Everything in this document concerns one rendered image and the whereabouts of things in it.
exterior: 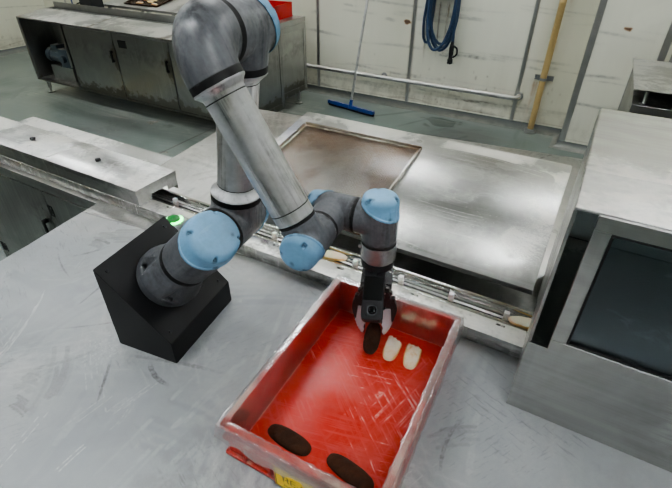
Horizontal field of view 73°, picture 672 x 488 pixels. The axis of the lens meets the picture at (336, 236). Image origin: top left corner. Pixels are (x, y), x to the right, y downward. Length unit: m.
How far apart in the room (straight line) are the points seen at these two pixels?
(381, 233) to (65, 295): 0.90
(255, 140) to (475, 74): 4.21
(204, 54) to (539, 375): 0.83
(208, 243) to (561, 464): 0.80
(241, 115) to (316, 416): 0.61
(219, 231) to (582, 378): 0.75
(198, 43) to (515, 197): 1.08
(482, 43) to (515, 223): 3.51
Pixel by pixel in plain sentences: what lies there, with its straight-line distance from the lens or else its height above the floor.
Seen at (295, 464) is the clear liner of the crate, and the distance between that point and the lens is 0.84.
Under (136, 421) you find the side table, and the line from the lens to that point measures 1.08.
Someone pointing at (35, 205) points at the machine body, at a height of 0.65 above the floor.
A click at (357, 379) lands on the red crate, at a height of 0.82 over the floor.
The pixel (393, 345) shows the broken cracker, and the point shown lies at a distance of 1.12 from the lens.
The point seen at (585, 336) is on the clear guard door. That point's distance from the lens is 0.93.
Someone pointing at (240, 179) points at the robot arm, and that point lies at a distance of 1.01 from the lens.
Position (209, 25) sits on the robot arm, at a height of 1.53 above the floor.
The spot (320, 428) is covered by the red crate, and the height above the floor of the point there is 0.82.
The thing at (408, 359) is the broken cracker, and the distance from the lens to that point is 1.10.
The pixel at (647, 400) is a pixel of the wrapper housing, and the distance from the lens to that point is 1.01.
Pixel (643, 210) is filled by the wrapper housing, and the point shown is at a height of 1.30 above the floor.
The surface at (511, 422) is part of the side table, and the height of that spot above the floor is 0.82.
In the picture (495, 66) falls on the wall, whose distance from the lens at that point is 4.83.
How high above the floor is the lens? 1.66
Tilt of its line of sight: 35 degrees down
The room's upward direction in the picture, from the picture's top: straight up
